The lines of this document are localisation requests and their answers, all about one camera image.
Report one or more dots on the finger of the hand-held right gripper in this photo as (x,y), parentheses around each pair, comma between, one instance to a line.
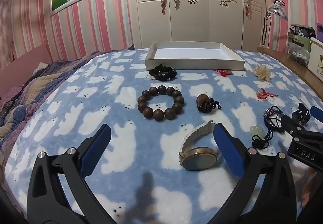
(294,129)
(316,113)

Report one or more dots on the person's right hand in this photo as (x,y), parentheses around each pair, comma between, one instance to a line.
(309,188)

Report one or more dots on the cream flower hair clip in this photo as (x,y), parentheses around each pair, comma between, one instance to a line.
(262,72)

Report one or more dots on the gold wristwatch with beige band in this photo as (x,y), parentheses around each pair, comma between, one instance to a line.
(199,161)

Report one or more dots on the striped purple quilt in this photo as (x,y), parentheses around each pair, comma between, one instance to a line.
(25,92)

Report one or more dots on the wooden bed frame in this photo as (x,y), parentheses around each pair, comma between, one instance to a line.
(285,62)

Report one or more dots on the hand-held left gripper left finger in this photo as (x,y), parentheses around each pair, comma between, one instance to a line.
(97,148)

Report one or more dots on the white shallow tray box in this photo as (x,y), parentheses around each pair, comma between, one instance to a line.
(191,53)

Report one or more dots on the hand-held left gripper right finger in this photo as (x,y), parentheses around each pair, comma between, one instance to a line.
(227,148)

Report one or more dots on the white box with bear print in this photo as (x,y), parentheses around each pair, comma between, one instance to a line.
(316,57)

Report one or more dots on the white wardrobe with scroll ornaments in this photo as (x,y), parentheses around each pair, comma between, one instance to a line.
(191,19)

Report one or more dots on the white cloth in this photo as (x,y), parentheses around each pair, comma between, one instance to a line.
(41,66)

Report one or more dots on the green storage box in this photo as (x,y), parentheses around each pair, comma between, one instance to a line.
(299,49)

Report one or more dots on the silver desk lamp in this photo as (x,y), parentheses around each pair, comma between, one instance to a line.
(277,9)

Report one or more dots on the black hair claw clip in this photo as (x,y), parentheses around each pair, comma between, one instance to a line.
(301,113)

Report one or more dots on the pink headboard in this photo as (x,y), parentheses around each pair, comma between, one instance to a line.
(25,60)

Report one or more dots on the patterned pouch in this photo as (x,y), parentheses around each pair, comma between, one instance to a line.
(301,30)

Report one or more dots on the blue polar bear blanket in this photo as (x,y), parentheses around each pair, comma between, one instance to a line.
(126,138)

